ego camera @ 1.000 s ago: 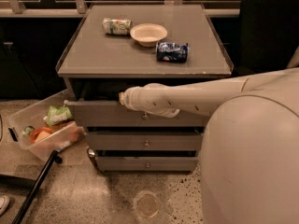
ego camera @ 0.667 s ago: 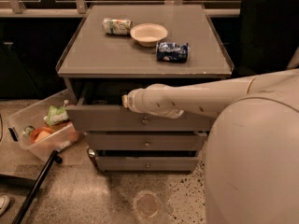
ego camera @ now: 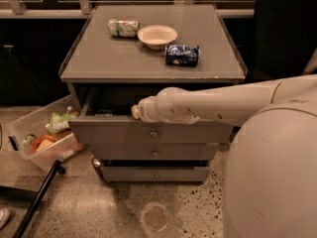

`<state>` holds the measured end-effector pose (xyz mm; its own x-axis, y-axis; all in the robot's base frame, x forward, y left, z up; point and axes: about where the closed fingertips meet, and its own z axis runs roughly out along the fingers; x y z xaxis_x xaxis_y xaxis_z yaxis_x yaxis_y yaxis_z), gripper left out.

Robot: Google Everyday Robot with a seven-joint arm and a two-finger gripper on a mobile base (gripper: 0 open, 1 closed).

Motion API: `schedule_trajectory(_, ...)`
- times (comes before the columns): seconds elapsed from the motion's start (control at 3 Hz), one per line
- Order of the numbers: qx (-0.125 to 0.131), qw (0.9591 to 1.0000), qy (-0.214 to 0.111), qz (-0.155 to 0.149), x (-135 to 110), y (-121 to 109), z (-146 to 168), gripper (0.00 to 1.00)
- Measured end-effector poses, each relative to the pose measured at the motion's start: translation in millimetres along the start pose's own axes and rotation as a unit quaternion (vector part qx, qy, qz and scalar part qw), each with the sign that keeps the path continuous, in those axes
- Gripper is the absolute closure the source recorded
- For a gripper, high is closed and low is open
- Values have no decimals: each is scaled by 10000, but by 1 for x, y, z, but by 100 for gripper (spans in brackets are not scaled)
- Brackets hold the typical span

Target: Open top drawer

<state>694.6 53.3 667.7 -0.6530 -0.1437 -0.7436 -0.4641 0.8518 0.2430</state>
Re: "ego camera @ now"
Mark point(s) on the black metal pole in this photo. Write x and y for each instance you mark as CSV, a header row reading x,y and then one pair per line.
x,y
57,168

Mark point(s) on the grey drawer cabinet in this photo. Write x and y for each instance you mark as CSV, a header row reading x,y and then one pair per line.
x,y
116,73

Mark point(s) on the grey top drawer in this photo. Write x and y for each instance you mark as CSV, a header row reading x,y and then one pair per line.
x,y
127,130

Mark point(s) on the blue crushed soda can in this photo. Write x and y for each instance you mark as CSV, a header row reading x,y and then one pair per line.
x,y
182,55

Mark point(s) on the orange bowl in bin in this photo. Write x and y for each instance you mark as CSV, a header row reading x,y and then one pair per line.
x,y
41,143

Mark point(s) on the metal window railing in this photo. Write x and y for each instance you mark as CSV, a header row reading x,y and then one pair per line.
x,y
82,0

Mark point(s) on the grey bottom drawer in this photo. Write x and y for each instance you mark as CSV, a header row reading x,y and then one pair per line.
x,y
188,174

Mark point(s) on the beige paper bowl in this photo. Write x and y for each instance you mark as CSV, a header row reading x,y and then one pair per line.
x,y
156,37

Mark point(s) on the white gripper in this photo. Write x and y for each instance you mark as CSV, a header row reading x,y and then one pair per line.
x,y
145,110

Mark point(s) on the grey drawer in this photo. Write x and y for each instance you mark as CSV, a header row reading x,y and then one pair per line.
x,y
160,152
127,130
188,174

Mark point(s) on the black office chair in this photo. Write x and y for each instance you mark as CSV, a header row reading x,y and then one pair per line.
x,y
285,39

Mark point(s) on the clear plastic storage bin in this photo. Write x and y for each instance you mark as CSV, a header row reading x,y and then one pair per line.
x,y
24,130

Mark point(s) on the green white crushed can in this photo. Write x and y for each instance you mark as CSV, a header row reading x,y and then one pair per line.
x,y
123,28

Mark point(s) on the grey middle drawer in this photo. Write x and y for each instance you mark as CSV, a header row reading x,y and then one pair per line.
x,y
160,152

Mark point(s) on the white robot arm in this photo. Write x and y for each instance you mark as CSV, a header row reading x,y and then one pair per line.
x,y
270,184

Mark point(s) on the green snack bag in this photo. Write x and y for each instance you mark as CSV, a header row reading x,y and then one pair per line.
x,y
59,122

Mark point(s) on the round floor drain cover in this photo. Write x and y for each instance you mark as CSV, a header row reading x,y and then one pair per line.
x,y
154,216

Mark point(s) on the white shoe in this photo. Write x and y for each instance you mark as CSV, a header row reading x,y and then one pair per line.
x,y
4,216

